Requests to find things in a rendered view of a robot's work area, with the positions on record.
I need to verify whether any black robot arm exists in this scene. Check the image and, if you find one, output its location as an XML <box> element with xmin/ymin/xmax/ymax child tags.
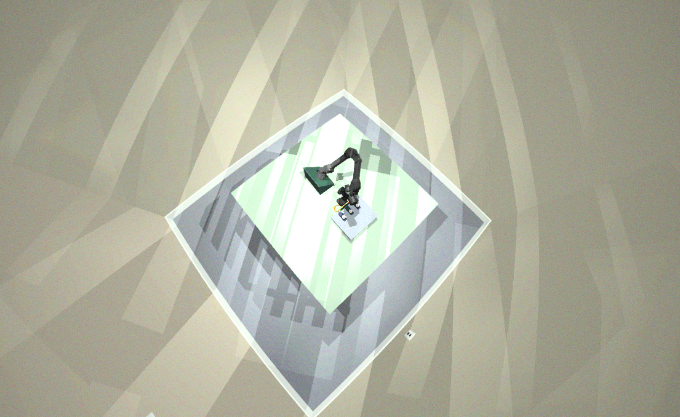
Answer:
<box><xmin>315</xmin><ymin>147</ymin><xmax>362</xmax><ymax>205</ymax></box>

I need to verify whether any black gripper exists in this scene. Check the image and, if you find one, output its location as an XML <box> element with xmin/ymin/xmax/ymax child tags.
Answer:
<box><xmin>337</xmin><ymin>192</ymin><xmax>348</xmax><ymax>207</ymax></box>

